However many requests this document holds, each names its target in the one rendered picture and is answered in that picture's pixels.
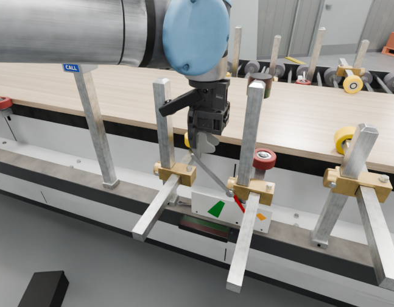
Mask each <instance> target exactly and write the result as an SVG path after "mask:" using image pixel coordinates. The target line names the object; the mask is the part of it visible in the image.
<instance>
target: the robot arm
mask: <svg viewBox="0 0 394 307"><path fill-rule="evenodd" d="M231 6H232V5H231V0H0V63H50V64H78V65H127V66H130V67H132V68H171V69H174V70H175V71H176V72H178V73H179V74H182V75H184V76H185V77H186V78H187V79H188V82H189V86H191V87H193V88H194V89H192V90H190V91H188V92H186V93H184V94H182V95H180V96H178V97H176V98H174V99H168V100H166V101H165V102H164V103H163V105H162V106H161V107H160V108H159V109H158V110H159V112H160V114H161V115H162V117H166V116H168V115H174V114H175V113H176V112H177V111H179V110H181V109H183V108H186V107H188V106H189V110H188V117H187V125H188V141H189V145H190V148H191V149H192V151H193V153H194V155H195V156H196V157H197V158H198V159H200V158H201V156H202V154H203V153H213V152H215V147H214V146H217V145H218V144H219V139H218V138H217V137H215V136H214V135H220V136H222V132H223V130H224V128H225V127H226V126H227V124H228V123H229V117H230V102H229V101H227V97H228V87H229V86H230V79H226V78H225V77H226V76H227V60H228V40H229V36H230V8H231Z"/></svg>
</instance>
